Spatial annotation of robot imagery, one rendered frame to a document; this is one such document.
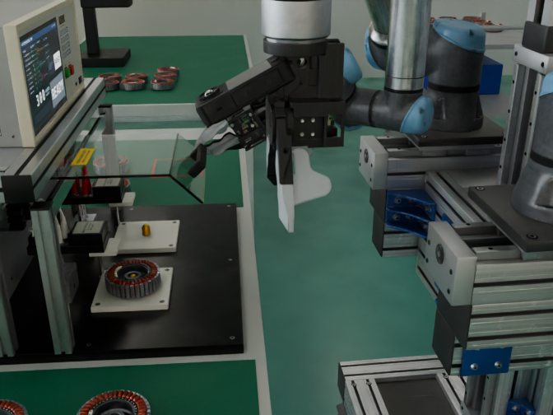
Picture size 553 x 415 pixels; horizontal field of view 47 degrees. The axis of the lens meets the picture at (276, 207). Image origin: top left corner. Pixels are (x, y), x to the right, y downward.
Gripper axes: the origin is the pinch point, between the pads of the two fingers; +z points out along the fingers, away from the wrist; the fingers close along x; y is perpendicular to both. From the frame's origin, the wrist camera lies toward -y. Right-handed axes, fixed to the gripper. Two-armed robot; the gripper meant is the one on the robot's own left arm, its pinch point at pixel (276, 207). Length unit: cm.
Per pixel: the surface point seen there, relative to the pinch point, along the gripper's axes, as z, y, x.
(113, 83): 36, -48, 231
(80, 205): 28, -37, 69
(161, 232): 37, -19, 71
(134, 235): 37, -26, 70
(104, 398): 36.9, -25.7, 12.0
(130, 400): 36.9, -21.7, 11.1
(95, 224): 23, -30, 48
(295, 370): 115, 21, 113
